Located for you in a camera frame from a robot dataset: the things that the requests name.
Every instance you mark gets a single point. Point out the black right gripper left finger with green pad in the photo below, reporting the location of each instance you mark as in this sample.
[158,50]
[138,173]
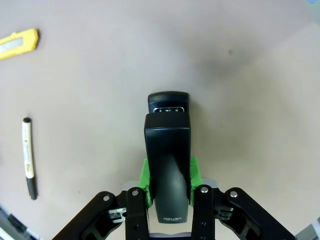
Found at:
[135,215]

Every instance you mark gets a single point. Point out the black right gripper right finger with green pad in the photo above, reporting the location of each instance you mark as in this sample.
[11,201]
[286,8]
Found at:
[203,215]

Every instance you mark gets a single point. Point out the black stapler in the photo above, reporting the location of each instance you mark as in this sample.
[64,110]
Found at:
[167,155]

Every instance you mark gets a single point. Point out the white marker pen black cap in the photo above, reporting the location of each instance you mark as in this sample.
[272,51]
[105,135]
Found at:
[28,157]

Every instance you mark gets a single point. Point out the white strip with dark marks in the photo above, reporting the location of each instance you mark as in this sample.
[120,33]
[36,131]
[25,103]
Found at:
[12,222]

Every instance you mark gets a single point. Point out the yellow utility knife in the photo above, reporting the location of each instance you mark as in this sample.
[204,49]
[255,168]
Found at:
[15,45]

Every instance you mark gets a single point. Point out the grey metal frame piece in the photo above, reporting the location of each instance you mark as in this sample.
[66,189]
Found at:
[310,231]

